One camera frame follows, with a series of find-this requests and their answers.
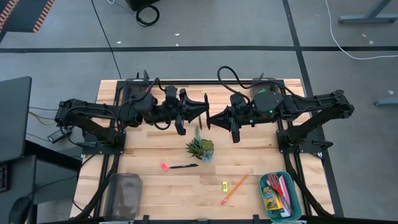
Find dark desk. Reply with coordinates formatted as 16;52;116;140
0;76;33;164

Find black power adapter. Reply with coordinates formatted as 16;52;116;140
47;128;68;144

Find orange pencil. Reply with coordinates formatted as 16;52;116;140
220;173;249;205

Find coiled black cable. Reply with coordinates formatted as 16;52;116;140
136;4;160;27

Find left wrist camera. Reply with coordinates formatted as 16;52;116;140
164;85;178;108

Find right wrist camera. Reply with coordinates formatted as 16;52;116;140
229;93;251;108

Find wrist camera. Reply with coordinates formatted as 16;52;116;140
164;85;178;108
229;93;251;108

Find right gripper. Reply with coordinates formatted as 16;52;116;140
208;105;256;144

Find black keyboard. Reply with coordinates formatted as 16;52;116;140
0;164;8;193

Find red-handled scissors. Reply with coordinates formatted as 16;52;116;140
267;173;282;197

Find grey translucent bin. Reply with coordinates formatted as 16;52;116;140
250;77;280;94
121;77;150;94
103;173;143;222

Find potted succulent plant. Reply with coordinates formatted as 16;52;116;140
185;125;215;162

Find white floor cable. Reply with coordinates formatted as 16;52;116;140
325;0;398;60

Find black computer mouse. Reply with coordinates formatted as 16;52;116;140
7;195;34;224

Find black aluminium table frame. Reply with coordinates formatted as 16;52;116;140
73;78;335;224

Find yellow crayon box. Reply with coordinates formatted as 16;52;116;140
262;185;284;212

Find grey table leg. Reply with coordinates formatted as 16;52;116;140
374;98;398;107
338;0;398;25

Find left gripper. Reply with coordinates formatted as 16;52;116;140
157;88;208;137

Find black equipment case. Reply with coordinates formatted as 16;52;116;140
126;0;161;12

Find teal plastic bin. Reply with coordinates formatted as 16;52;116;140
259;170;303;223

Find hazard striped floor mat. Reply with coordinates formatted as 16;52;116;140
0;0;56;34

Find thin black hanging cable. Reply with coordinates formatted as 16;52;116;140
90;0;123;80

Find black cable bundle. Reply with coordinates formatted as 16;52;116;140
284;154;333;217
73;154;121;220

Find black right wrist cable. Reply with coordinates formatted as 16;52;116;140
216;65;312;103

